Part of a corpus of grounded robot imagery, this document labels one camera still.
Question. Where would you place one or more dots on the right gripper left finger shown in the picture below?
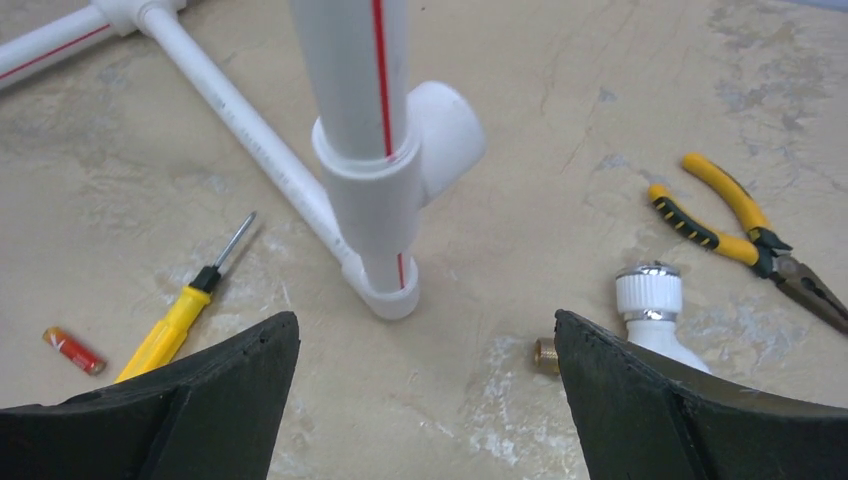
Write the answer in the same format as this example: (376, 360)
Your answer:
(212, 415)

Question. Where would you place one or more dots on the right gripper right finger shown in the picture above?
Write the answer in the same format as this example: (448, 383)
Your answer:
(640, 415)

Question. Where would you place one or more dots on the white plastic faucet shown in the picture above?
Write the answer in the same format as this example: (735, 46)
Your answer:
(649, 298)

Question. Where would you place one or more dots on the red battery near screwdriver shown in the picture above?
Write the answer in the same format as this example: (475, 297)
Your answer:
(80, 355)

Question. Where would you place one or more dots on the yellow handled screwdriver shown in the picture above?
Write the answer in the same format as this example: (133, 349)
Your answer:
(168, 335)

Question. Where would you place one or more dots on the white PVC pipe frame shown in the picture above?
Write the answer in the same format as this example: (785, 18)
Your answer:
(386, 150)

